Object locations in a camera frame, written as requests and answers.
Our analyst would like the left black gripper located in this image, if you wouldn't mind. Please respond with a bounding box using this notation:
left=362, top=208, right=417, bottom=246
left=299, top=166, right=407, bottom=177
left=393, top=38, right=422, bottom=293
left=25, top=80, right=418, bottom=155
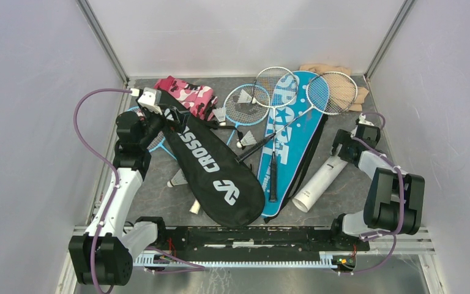
left=138, top=105, right=190, bottom=149

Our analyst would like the white feather shuttlecock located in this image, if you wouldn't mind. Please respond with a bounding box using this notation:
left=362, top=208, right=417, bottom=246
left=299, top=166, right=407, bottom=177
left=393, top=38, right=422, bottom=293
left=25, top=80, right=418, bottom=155
left=212, top=107, right=226, bottom=126
left=237, top=89, right=256, bottom=104
left=166, top=169, right=188, bottom=187
left=236, top=130, right=257, bottom=149

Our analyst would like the white shuttlecock tube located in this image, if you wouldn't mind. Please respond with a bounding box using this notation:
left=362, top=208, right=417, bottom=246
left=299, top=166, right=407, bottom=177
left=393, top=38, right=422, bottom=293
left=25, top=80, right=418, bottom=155
left=293, top=156, right=348, bottom=213

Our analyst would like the black Crossway racket bag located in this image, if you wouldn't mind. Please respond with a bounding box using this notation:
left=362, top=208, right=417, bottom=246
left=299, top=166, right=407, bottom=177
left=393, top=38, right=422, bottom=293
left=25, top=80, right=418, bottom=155
left=160, top=94, right=266, bottom=228

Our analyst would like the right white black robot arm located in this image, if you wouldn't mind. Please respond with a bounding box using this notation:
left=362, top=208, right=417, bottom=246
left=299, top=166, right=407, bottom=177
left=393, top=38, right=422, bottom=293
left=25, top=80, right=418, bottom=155
left=329, top=124, right=425, bottom=250

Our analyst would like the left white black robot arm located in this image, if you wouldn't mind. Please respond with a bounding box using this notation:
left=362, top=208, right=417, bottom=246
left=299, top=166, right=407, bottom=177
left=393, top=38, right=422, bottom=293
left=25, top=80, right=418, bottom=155
left=69, top=111, right=175, bottom=288

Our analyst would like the pink camouflage racket bag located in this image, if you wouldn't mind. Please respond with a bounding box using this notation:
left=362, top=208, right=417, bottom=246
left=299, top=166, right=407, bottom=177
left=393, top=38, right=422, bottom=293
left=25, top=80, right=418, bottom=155
left=155, top=75, right=218, bottom=121

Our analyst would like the beige folded cloth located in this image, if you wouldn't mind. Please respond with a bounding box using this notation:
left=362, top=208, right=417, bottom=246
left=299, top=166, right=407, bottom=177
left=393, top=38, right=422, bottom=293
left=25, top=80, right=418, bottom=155
left=299, top=64, right=368, bottom=115

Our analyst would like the blue Sport racket bag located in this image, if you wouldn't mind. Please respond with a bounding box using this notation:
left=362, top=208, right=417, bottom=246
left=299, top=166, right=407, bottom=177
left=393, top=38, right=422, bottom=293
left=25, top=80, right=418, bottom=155
left=256, top=70, right=327, bottom=224

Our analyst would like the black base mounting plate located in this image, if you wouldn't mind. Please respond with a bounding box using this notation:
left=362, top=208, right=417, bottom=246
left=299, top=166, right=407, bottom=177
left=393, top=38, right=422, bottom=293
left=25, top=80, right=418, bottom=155
left=152, top=226, right=370, bottom=262

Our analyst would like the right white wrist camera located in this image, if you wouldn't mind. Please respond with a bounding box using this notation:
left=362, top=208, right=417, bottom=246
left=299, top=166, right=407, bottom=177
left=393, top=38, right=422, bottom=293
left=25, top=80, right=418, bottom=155
left=356, top=113, right=375, bottom=127

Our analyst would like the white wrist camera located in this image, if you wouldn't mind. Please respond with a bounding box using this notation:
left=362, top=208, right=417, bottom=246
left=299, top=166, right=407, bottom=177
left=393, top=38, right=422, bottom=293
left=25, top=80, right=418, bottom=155
left=136, top=88, right=163, bottom=115
left=356, top=113, right=375, bottom=127

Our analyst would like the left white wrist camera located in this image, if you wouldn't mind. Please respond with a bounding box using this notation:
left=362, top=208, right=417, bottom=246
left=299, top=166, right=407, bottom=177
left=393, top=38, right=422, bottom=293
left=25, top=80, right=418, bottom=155
left=136, top=88, right=163, bottom=115

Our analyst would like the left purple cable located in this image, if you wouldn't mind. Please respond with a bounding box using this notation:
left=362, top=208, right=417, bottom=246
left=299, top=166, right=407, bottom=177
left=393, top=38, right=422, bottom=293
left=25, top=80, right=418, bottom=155
left=73, top=88, right=133, bottom=294

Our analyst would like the white slotted cable duct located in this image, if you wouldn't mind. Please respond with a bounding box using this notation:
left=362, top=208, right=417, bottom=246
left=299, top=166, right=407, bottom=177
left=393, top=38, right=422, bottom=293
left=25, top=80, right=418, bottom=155
left=133, top=251, right=338, bottom=270

